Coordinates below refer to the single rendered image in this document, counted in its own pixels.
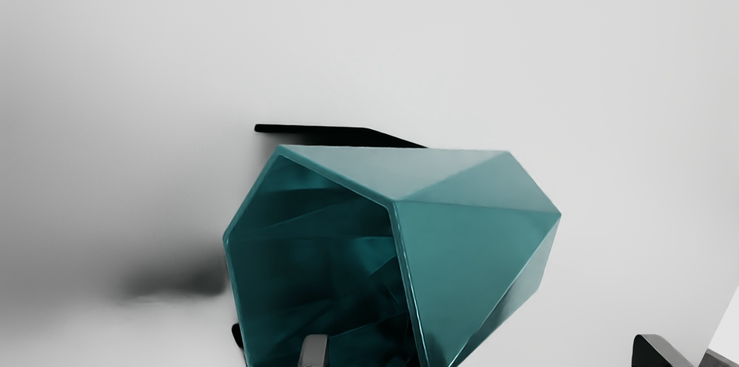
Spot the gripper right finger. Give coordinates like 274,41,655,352
632,334,701,367

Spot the teal faceted mug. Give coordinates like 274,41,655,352
223,145,562,367

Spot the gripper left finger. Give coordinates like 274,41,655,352
298,334,330,367

